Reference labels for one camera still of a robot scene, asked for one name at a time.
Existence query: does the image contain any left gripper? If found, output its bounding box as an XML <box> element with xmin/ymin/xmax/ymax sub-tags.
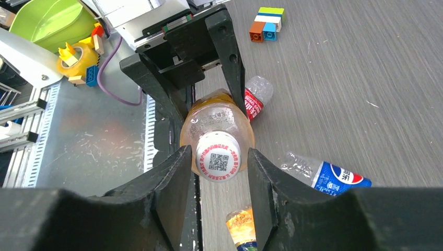
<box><xmin>120</xmin><ymin>4</ymin><xmax>247</xmax><ymax>123</ymax></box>

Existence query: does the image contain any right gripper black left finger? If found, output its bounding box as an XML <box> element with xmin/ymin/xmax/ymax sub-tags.
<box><xmin>0</xmin><ymin>145</ymin><xmax>193</xmax><ymax>251</ymax></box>

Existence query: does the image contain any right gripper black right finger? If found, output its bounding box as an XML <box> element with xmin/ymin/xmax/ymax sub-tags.
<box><xmin>247</xmin><ymin>148</ymin><xmax>442</xmax><ymax>250</ymax></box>

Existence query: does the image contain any crushed Pepsi bottle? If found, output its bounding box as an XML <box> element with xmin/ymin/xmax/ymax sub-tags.
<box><xmin>280</xmin><ymin>152</ymin><xmax>373</xmax><ymax>196</ymax></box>

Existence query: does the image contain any yellow red label bottle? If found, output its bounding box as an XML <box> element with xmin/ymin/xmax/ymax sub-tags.
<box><xmin>180</xmin><ymin>89</ymin><xmax>255</xmax><ymax>176</ymax></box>

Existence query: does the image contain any white QR bottle cap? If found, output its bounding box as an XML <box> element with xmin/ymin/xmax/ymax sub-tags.
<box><xmin>195</xmin><ymin>131</ymin><xmax>242</xmax><ymax>182</ymax></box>

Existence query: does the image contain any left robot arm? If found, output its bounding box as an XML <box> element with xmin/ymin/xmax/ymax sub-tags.
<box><xmin>87</xmin><ymin>1</ymin><xmax>246</xmax><ymax>122</ymax></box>

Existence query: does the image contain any orange blue label bottle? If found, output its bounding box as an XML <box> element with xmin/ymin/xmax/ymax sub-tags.
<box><xmin>226</xmin><ymin>204</ymin><xmax>258</xmax><ymax>251</ymax></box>

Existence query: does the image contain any red label water bottle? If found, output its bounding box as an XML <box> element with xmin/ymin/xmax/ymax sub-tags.
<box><xmin>244</xmin><ymin>76</ymin><xmax>274</xmax><ymax>122</ymax></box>

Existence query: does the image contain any yellow tape roll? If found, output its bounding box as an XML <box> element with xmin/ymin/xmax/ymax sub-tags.
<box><xmin>56</xmin><ymin>42</ymin><xmax>99</xmax><ymax>78</ymax></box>

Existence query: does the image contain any blue toy brick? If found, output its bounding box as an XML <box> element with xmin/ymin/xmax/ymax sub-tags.
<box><xmin>86</xmin><ymin>65</ymin><xmax>99</xmax><ymax>87</ymax></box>

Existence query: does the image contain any colourful toy brick stack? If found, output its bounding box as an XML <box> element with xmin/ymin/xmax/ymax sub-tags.
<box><xmin>249</xmin><ymin>7</ymin><xmax>285</xmax><ymax>43</ymax></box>

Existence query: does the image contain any green plastic bin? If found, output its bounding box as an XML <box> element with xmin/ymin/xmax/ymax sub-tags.
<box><xmin>9</xmin><ymin>0</ymin><xmax>97</xmax><ymax>53</ymax></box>

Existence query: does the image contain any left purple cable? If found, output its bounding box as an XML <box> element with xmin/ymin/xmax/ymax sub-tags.
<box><xmin>97</xmin><ymin>35</ymin><xmax>143</xmax><ymax>107</ymax></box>

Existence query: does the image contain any aluminium slotted rail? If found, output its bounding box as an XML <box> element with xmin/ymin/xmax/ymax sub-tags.
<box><xmin>21</xmin><ymin>83</ymin><xmax>61</xmax><ymax>188</ymax></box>

